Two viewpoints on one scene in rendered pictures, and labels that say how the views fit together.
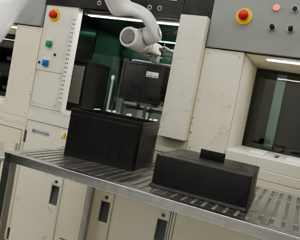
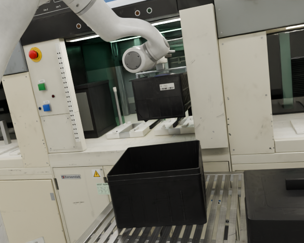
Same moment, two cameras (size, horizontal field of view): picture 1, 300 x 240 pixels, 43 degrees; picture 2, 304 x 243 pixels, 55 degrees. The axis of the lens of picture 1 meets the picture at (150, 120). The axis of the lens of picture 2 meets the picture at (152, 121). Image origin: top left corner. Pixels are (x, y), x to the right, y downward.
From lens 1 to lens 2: 0.61 m
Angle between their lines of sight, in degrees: 9
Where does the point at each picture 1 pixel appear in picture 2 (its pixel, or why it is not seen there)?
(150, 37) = (158, 52)
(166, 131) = (205, 143)
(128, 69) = (138, 88)
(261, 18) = not seen: outside the picture
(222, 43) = (236, 28)
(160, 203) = not seen: outside the picture
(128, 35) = (133, 59)
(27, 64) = (29, 114)
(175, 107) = (207, 115)
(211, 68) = (231, 60)
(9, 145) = (45, 196)
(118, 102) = (124, 104)
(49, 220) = not seen: outside the picture
